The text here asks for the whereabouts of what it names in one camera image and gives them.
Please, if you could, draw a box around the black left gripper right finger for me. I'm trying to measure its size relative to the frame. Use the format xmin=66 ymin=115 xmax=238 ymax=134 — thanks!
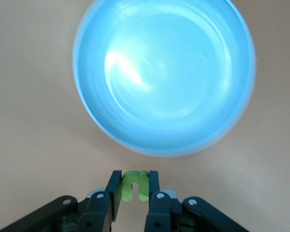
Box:
xmin=145 ymin=171 xmax=251 ymax=232

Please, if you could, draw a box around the green small letter n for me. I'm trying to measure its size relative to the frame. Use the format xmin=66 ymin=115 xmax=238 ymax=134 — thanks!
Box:
xmin=121 ymin=170 xmax=150 ymax=202

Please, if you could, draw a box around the brown table mat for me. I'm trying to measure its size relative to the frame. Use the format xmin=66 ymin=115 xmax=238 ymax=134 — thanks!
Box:
xmin=0 ymin=0 xmax=290 ymax=232

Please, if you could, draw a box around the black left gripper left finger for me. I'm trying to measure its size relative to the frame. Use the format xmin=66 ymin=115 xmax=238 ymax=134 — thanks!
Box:
xmin=1 ymin=170 xmax=123 ymax=232

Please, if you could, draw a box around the blue plate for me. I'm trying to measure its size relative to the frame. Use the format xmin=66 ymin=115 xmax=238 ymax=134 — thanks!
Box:
xmin=72 ymin=0 xmax=257 ymax=158

